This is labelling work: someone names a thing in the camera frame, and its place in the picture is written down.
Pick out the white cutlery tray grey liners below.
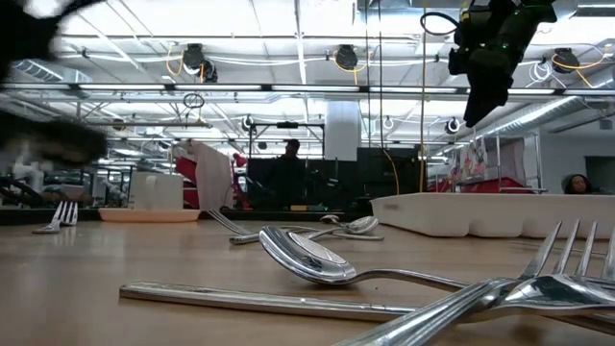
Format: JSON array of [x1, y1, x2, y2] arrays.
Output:
[[368, 191, 615, 240]]

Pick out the silver fork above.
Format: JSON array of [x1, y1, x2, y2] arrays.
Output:
[[32, 200, 80, 235], [207, 209, 385, 242], [331, 219, 615, 346]]

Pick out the silver ceiling duct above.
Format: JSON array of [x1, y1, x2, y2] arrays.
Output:
[[460, 93, 615, 141], [9, 57, 66, 84]]

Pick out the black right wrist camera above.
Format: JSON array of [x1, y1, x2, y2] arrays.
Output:
[[448, 8, 484, 77]]

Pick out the red container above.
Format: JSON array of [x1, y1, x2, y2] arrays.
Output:
[[429, 176, 535, 195]]

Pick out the white mug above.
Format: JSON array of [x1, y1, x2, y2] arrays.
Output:
[[127, 171, 185, 211]]

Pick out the silver knife foreground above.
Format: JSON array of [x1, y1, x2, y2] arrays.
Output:
[[118, 282, 615, 336]]

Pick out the yellow hanging cable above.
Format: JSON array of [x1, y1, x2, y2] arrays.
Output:
[[419, 0, 430, 193]]

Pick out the long ceiling light bar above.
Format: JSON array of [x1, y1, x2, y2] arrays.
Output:
[[0, 82, 615, 96]]

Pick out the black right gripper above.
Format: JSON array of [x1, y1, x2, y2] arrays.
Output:
[[462, 0, 529, 129]]

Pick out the pale pink hanging cloth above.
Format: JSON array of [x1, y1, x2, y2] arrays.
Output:
[[191, 140, 235, 211]]

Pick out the black stand frame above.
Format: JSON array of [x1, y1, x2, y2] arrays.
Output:
[[247, 121, 327, 160]]

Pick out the pink plate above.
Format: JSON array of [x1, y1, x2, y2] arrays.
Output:
[[97, 207, 202, 224]]

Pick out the person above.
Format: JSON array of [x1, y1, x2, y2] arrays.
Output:
[[560, 173, 596, 196], [267, 137, 309, 210]]

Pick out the red cart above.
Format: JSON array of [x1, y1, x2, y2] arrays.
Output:
[[173, 154, 201, 209]]

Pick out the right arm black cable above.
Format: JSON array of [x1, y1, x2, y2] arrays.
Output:
[[420, 12, 463, 37]]

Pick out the silver spoon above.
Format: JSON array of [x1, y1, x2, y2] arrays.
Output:
[[297, 215, 381, 240], [258, 225, 477, 293], [319, 213, 355, 228]]

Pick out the metal shelf rack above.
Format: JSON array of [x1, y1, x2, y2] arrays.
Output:
[[480, 132, 547, 194]]

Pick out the black ceiling cable reel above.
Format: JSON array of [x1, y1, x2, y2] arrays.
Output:
[[182, 42, 219, 84], [551, 46, 581, 74], [334, 43, 360, 72]]

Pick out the black monitor row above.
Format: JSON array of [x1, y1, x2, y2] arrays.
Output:
[[245, 146, 427, 212]]

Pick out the colourful hanging poster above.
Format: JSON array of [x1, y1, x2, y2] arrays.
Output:
[[454, 137, 489, 180]]

